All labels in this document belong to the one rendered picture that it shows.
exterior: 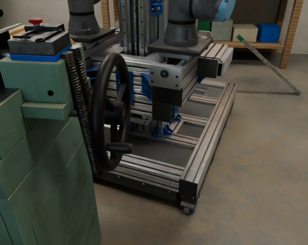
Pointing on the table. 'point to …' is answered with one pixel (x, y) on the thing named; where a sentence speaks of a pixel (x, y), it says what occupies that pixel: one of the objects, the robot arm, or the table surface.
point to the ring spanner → (48, 35)
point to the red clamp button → (35, 20)
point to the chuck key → (27, 34)
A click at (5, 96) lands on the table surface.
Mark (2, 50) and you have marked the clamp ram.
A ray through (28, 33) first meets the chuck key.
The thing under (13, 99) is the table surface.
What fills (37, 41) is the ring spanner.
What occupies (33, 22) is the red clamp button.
